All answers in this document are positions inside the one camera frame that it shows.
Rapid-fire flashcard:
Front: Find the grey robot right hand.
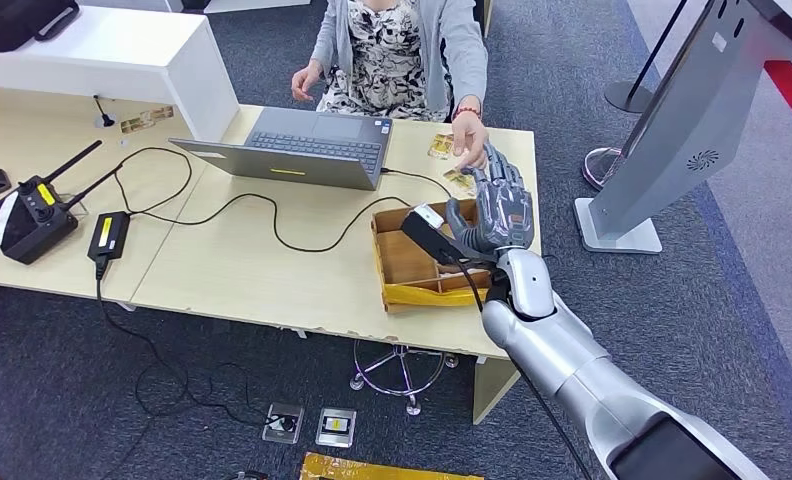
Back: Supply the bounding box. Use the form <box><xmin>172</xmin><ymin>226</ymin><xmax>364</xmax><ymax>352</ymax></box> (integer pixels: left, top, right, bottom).
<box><xmin>443</xmin><ymin>142</ymin><xmax>536</xmax><ymax>256</ymax></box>

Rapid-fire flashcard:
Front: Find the person's right hand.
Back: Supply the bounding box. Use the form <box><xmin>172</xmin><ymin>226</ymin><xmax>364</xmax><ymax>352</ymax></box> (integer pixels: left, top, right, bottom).
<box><xmin>290</xmin><ymin>60</ymin><xmax>324</xmax><ymax>103</ymax></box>

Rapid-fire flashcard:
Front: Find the person's left hand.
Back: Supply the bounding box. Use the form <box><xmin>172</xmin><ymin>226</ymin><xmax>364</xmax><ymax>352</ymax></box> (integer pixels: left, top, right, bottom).
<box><xmin>450</xmin><ymin>112</ymin><xmax>490</xmax><ymax>172</ymax></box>

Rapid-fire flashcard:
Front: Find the gold patterned ID card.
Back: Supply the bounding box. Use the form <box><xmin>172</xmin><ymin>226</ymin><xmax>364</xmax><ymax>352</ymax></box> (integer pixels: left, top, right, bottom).
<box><xmin>427</xmin><ymin>132</ymin><xmax>456</xmax><ymax>161</ymax></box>

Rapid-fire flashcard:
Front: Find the gold patterned room key card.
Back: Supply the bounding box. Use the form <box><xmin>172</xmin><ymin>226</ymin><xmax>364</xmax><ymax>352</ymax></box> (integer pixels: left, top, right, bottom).
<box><xmin>442</xmin><ymin>168</ymin><xmax>478</xmax><ymax>199</ymax></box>

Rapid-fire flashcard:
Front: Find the divided cardboard box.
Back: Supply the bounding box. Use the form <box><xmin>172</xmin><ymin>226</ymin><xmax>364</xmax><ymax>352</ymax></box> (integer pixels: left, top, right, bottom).
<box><xmin>370</xmin><ymin>198</ymin><xmax>497</xmax><ymax>314</ymax></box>

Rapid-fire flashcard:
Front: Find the person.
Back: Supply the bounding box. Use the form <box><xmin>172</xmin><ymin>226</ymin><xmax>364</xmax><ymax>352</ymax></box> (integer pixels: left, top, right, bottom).
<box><xmin>289</xmin><ymin>0</ymin><xmax>491</xmax><ymax>172</ymax></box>

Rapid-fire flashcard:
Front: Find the grey laptop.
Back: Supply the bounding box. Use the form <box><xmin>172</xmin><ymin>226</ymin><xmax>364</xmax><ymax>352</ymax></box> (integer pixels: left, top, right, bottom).
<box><xmin>168</xmin><ymin>107</ymin><xmax>395</xmax><ymax>193</ymax></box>

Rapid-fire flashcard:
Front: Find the chrome stanchion base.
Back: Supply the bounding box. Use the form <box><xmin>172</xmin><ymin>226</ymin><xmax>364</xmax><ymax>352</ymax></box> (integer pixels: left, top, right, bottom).
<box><xmin>581</xmin><ymin>147</ymin><xmax>626</xmax><ymax>193</ymax></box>

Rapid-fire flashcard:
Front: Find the yellow tape strip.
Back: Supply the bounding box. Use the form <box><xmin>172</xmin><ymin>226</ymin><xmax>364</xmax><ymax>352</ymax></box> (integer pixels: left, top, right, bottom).
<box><xmin>382</xmin><ymin>281</ymin><xmax>493</xmax><ymax>308</ymax></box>

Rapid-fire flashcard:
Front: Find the white desk shelf riser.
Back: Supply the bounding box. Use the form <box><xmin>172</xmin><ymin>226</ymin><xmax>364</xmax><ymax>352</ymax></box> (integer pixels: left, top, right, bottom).
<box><xmin>0</xmin><ymin>5</ymin><xmax>240</xmax><ymax>144</ymax></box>

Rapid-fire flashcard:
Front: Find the beige desk leg panel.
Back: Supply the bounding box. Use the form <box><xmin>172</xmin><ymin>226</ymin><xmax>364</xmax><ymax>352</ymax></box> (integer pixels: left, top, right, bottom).
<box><xmin>472</xmin><ymin>357</ymin><xmax>523</xmax><ymax>425</ymax></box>

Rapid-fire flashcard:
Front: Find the chrome stool base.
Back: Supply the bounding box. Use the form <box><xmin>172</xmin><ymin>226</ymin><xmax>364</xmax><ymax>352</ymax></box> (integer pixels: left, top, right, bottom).
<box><xmin>349</xmin><ymin>339</ymin><xmax>461</xmax><ymax>419</ymax></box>

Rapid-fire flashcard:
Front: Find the small black desk antenna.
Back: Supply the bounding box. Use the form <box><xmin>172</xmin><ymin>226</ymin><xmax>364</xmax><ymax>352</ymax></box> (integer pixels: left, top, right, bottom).
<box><xmin>92</xmin><ymin>94</ymin><xmax>117</xmax><ymax>129</ymax></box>

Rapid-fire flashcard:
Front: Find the grey kiosk stand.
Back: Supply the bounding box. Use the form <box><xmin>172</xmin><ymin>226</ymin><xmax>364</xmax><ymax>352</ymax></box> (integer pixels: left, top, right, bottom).
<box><xmin>573</xmin><ymin>0</ymin><xmax>792</xmax><ymax>256</ymax></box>

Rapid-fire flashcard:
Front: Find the black laptop power adapter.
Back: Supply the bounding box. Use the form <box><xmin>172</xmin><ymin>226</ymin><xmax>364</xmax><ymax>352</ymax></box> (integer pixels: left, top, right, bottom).
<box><xmin>86</xmin><ymin>210</ymin><xmax>132</xmax><ymax>263</ymax></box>

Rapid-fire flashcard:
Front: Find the steel floor socket box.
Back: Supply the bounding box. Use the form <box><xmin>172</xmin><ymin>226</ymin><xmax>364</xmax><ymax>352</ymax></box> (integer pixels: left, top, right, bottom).
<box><xmin>315</xmin><ymin>407</ymin><xmax>358</xmax><ymax>450</ymax></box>
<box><xmin>261</xmin><ymin>401</ymin><xmax>306</xmax><ymax>445</ymax></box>

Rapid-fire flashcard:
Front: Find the yellow taped cardboard sheet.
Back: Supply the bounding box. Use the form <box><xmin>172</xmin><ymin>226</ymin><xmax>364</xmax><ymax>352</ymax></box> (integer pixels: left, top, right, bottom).
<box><xmin>299</xmin><ymin>452</ymin><xmax>483</xmax><ymax>480</ymax></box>

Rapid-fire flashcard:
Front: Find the black bag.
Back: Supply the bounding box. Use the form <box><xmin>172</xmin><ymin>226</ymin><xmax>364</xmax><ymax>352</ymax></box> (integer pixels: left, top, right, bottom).
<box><xmin>0</xmin><ymin>0</ymin><xmax>81</xmax><ymax>53</ymax></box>

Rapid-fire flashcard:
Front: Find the black remote controller with antennas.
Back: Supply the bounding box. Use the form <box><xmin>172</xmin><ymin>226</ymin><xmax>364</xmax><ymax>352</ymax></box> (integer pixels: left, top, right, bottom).
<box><xmin>0</xmin><ymin>139</ymin><xmax>124</xmax><ymax>266</ymax></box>

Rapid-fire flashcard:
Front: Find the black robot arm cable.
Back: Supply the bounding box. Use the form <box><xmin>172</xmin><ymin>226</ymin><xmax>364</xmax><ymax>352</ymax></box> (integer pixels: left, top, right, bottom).
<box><xmin>458</xmin><ymin>261</ymin><xmax>593</xmax><ymax>480</ymax></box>

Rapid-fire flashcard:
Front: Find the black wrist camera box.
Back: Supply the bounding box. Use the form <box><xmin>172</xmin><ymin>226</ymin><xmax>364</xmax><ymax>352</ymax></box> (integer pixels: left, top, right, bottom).
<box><xmin>400</xmin><ymin>203</ymin><xmax>497</xmax><ymax>266</ymax></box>

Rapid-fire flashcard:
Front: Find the black laptop power cable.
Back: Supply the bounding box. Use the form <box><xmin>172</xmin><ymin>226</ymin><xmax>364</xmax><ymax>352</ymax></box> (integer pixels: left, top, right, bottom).
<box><xmin>111</xmin><ymin>146</ymin><xmax>452</xmax><ymax>255</ymax></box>

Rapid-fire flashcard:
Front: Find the black stanchion post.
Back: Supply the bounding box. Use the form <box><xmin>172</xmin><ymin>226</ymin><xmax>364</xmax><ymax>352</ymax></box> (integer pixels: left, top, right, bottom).
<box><xmin>604</xmin><ymin>0</ymin><xmax>692</xmax><ymax>115</ymax></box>

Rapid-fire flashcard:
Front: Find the black mains cable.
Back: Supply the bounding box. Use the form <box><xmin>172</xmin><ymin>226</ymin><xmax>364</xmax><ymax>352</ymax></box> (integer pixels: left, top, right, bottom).
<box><xmin>94</xmin><ymin>259</ymin><xmax>290</xmax><ymax>480</ymax></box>

